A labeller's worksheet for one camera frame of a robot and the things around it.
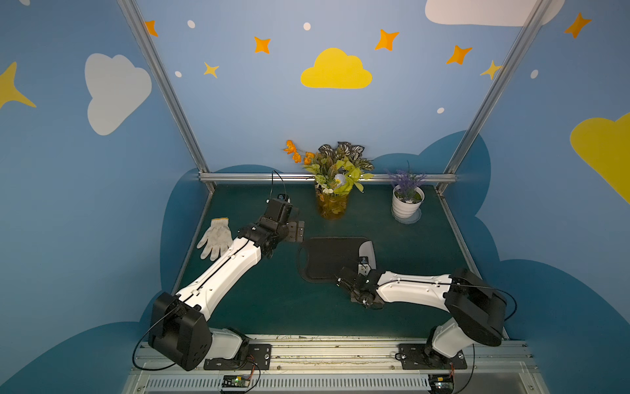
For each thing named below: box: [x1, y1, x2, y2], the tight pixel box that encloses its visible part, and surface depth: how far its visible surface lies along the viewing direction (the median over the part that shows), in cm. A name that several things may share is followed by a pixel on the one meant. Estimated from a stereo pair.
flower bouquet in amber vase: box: [283, 140, 375, 220], surface depth 105 cm
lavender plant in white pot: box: [383, 160, 427, 225], surface depth 106 cm
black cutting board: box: [297, 237, 370, 283], surface depth 101 cm
